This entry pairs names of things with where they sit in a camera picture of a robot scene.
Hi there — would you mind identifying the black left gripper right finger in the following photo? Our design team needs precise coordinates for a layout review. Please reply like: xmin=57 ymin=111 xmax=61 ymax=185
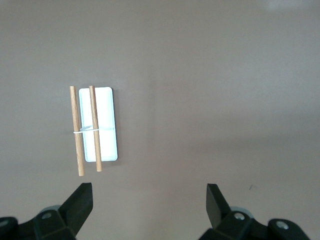
xmin=199 ymin=183 xmax=311 ymax=240

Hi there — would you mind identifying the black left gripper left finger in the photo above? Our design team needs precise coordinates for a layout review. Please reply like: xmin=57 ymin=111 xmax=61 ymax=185
xmin=0 ymin=182 xmax=94 ymax=240

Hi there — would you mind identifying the wooden towel rack rod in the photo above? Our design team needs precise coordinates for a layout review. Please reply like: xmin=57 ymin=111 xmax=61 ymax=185
xmin=88 ymin=85 xmax=103 ymax=173
xmin=69 ymin=85 xmax=86 ymax=177

